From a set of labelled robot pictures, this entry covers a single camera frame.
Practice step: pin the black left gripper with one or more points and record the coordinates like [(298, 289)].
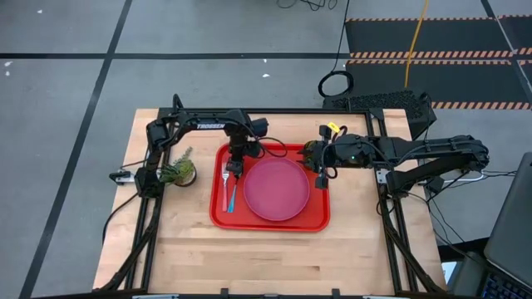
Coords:
[(234, 166)]

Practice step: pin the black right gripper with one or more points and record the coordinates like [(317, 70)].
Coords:
[(326, 155)]

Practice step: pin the pink round plate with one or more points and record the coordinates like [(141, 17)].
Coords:
[(276, 189)]

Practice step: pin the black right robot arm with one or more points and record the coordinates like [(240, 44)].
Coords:
[(415, 147)]

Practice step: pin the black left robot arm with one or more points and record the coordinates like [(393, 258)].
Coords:
[(208, 120)]

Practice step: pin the red plastic tray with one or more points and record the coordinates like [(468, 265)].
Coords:
[(270, 224)]

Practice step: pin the yellow tag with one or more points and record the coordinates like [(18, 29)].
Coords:
[(332, 126)]

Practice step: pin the potted succulent plant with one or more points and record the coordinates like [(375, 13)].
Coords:
[(178, 170)]

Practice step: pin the black mesh computer case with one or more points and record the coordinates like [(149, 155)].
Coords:
[(374, 101)]

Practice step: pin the black striped floor mat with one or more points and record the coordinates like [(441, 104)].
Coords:
[(436, 37)]

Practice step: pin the grey laptop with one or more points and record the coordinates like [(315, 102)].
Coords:
[(511, 232)]

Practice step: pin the silver frame bracket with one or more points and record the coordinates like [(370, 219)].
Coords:
[(382, 176)]

